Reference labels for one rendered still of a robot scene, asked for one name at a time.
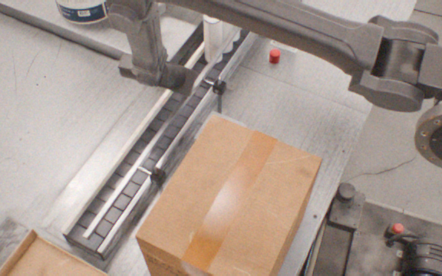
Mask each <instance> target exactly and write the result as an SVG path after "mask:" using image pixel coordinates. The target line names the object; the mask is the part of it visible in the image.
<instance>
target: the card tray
mask: <svg viewBox="0 0 442 276"><path fill-rule="evenodd" d="M0 276H110V275H109V274H107V273H104V272H102V271H100V270H98V269H97V268H95V267H93V265H91V264H89V263H87V262H85V261H83V260H81V259H80V258H77V257H76V256H74V255H72V254H70V253H69V252H68V251H65V250H64V249H62V248H60V247H58V246H57V245H55V244H53V243H51V242H49V241H46V239H45V238H42V237H41V236H39V235H38V234H37V233H36V232H35V231H34V229H33V228H32V229H31V230H30V232H29V233H28V234H27V235H26V236H25V237H24V239H23V240H22V241H21V243H20V244H19V245H18V247H17V248H16V249H15V251H14V252H13V253H12V254H10V256H9V257H8V258H7V260H6V261H5V262H4V264H3V265H2V266H1V267H0Z"/></svg>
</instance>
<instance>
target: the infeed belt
mask: <svg viewBox="0 0 442 276"><path fill-rule="evenodd" d="M249 33H250V31H247V30H244V29H243V30H241V31H240V32H239V40H238V41H236V42H233V50H232V51H231V52H230V53H228V54H223V59H222V61H221V62H220V63H219V64H214V65H213V67H212V69H211V70H210V71H209V73H208V75H207V76H206V78H205V79H206V80H208V81H211V82H213V83H214V82H215V80H217V77H219V76H220V75H221V72H222V71H223V69H224V68H225V66H226V65H227V64H228V62H229V61H231V58H232V57H233V55H234V54H235V53H236V51H237V50H238V48H239V46H240V45H241V44H242V42H244V40H245V39H246V37H247V35H248V34H249ZM207 64H208V63H207V62H206V59H205V52H204V53H203V54H201V56H200V57H199V60H198V61H197V62H196V63H195V64H194V66H193V67H192V69H193V70H195V71H196V72H198V76H199V75H200V73H201V72H202V70H204V68H205V67H206V66H207ZM210 88H211V86H210V85H208V84H205V83H201V84H200V85H199V86H198V88H197V90H196V91H195V93H194V94H193V96H192V97H190V99H189V101H188V102H187V103H186V105H185V106H184V108H183V109H182V110H181V111H180V114H179V116H177V117H176V119H175V120H174V121H173V122H172V124H171V125H170V128H169V129H168V131H166V133H165V134H164V135H163V136H162V137H161V140H160V142H159V143H158V144H157V145H156V147H155V148H154V149H153V151H152V153H150V155H149V156H148V157H147V159H146V160H145V162H144V163H143V165H142V167H143V168H146V169H148V170H150V171H153V169H154V167H156V166H157V164H158V162H159V161H160V159H161V158H162V156H163V155H164V153H166V151H167V150H168V148H169V147H170V145H171V143H172V142H173V141H174V140H175V137H176V135H177V134H178V133H180V131H181V130H182V129H183V126H184V125H185V123H186V122H187V121H188V119H189V118H190V116H192V115H193V112H194V110H195V109H196V108H197V107H198V105H199V104H200V102H201V101H202V99H203V98H204V97H205V96H206V94H207V93H208V91H209V89H210ZM183 97H184V95H182V94H178V93H176V92H173V93H172V94H171V96H170V97H169V99H168V101H167V102H166V103H165V104H164V105H163V106H162V107H161V109H160V110H159V112H158V114H157V115H156V116H155V117H154V119H153V120H152V122H150V123H149V125H148V127H147V128H146V129H145V131H144V132H143V133H142V135H141V136H140V138H139V140H137V141H136V143H135V144H134V145H133V146H132V148H131V149H130V151H129V152H128V154H127V155H126V156H125V158H124V159H123V161H121V162H120V164H119V165H118V166H117V168H116V169H115V171H114V172H113V174H112V175H111V176H110V178H109V179H108V181H107V182H106V184H105V185H104V186H103V187H102V188H101V190H100V191H99V192H98V194H97V195H96V196H95V198H94V200H93V201H92V202H91V204H90V205H89V206H88V207H87V210H88V211H87V210H85V211H84V213H83V214H82V216H81V217H80V219H78V220H77V222H76V223H78V224H76V223H75V224H74V226H73V227H72V228H71V230H70V231H69V233H67V235H66V237H68V238H69V239H71V240H73V241H76V242H78V243H80V244H81V245H83V246H85V247H87V248H88V249H89V250H91V251H94V252H96V251H97V250H98V249H99V247H100V246H101V244H102V242H103V241H104V239H105V238H106V237H107V235H108V234H109V233H110V231H111V229H112V228H113V227H114V225H115V223H117V221H118V220H119V218H120V217H121V216H122V215H123V213H124V211H125V210H126V209H127V207H128V205H129V204H130V202H131V201H132V199H133V198H134V196H136V194H137V193H138V191H139V190H140V188H141V186H142V185H143V184H144V183H145V181H146V180H147V177H148V176H149V175H147V174H146V173H144V172H141V171H138V172H137V173H136V174H135V175H134V177H133V178H132V180H131V181H130V183H129V184H128V186H127V188H126V189H125V190H124V191H123V193H122V195H121V196H120V198H118V200H117V201H116V202H115V203H114V205H113V206H112V208H111V209H110V211H109V212H108V214H107V215H106V217H105V218H104V220H103V221H102V223H101V224H100V225H99V226H98V228H97V229H96V230H95V232H94V234H93V235H92V236H91V237H90V239H89V240H86V239H84V237H83V235H84V233H85V232H86V230H87V229H88V227H89V226H90V224H91V223H92V222H93V221H94V219H95V218H96V216H97V215H98V213H99V212H101V210H102V208H103V207H104V206H105V204H106V203H107V201H108V200H109V199H110V197H111V195H112V194H113V193H114V191H115V190H116V188H117V187H118V186H119V185H120V183H122V182H123V179H124V178H125V176H126V175H127V174H128V173H129V171H130V170H131V168H132V167H133V166H134V164H135V162H136V161H138V159H139V158H140V156H141V155H142V153H143V152H144V150H145V149H146V148H147V146H148V145H149V143H150V141H151V140H153V138H154V137H155V136H156V134H157V132H158V131H159V130H160V128H161V127H162V125H163V124H164V122H166V121H167V119H168V118H169V116H170V115H171V113H172V112H173V110H174V109H175V107H176V106H177V104H179V103H180V101H181V100H182V98H183Z"/></svg>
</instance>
